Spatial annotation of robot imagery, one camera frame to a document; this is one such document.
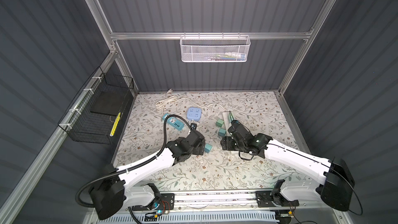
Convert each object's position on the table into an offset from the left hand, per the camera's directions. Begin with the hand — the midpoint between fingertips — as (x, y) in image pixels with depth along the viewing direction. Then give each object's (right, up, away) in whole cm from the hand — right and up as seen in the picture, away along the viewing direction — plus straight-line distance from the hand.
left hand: (195, 143), depth 82 cm
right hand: (+16, 0, -1) cm, 16 cm away
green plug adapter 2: (+7, -5, +8) cm, 11 cm away
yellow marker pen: (-36, +11, -14) cm, 40 cm away
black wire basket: (-49, +14, -10) cm, 52 cm away
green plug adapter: (+15, +9, +22) cm, 28 cm away
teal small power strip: (-14, +9, +17) cm, 25 cm away
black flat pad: (-42, +22, -7) cm, 47 cm away
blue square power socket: (-2, +15, +23) cm, 27 cm away
